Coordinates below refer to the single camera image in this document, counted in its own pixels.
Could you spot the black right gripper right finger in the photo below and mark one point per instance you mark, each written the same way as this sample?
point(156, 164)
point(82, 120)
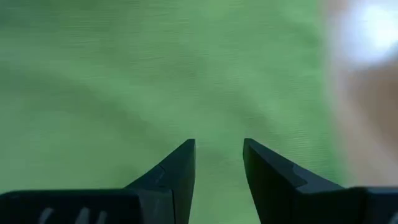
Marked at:
point(273, 186)

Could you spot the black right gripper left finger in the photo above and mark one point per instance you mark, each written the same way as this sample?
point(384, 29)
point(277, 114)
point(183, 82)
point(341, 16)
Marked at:
point(174, 186)

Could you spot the green microfiber towel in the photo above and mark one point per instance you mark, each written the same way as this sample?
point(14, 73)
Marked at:
point(140, 77)

